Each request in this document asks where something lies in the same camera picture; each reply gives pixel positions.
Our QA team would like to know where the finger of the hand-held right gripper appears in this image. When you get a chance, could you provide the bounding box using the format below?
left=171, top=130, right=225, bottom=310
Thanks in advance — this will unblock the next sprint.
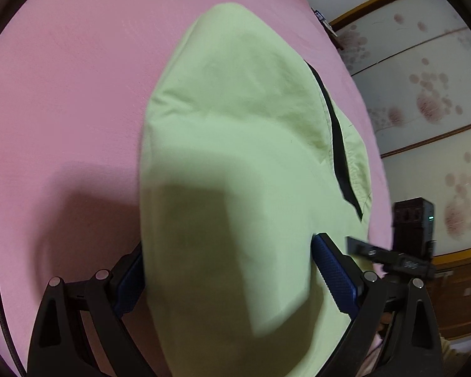
left=345, top=236, right=394, bottom=265

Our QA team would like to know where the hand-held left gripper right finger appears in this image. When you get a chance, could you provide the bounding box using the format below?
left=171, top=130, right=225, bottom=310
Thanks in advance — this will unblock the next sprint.
left=311, top=232, right=445, bottom=377

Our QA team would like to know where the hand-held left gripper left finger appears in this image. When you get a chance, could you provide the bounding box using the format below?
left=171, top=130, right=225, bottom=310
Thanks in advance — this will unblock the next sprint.
left=27, top=243, right=154, bottom=377

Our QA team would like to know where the green and black hooded jacket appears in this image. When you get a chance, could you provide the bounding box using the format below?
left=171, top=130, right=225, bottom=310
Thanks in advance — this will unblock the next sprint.
left=135, top=2, right=373, bottom=377

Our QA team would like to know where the pink bed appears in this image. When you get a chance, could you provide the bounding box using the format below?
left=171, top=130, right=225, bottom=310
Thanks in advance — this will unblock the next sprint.
left=0, top=0, right=393, bottom=377

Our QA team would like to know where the floral sliding-door wardrobe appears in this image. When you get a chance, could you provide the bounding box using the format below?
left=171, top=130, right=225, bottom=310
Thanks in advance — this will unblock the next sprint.
left=302, top=0, right=471, bottom=340

